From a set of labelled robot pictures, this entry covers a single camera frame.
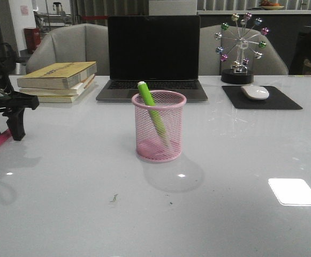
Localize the red fire extinguisher box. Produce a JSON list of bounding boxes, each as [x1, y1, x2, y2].
[[24, 27, 41, 54]]

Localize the left grey armchair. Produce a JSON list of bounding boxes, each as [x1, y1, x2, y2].
[[26, 24, 110, 75]]

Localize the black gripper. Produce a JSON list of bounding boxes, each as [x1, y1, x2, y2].
[[0, 88, 39, 141]]

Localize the lower stacked book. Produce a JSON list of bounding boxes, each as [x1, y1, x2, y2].
[[38, 81, 96, 103]]

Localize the pink mesh pen holder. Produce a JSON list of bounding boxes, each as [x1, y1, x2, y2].
[[132, 90, 186, 162]]

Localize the top yellow book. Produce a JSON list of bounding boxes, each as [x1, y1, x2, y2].
[[17, 61, 97, 89]]

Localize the white computer mouse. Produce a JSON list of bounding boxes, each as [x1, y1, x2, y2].
[[240, 85, 270, 100]]

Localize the black mouse pad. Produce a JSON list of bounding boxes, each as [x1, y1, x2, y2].
[[222, 85, 302, 110]]

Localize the green marker pen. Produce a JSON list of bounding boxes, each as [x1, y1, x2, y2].
[[138, 81, 170, 148]]

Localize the fruit bowl on counter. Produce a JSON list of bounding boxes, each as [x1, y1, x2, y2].
[[259, 0, 284, 10]]

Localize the grey laptop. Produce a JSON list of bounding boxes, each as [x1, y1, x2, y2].
[[96, 15, 208, 102]]

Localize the ferris wheel desk toy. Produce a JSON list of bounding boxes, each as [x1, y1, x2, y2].
[[214, 12, 269, 85]]

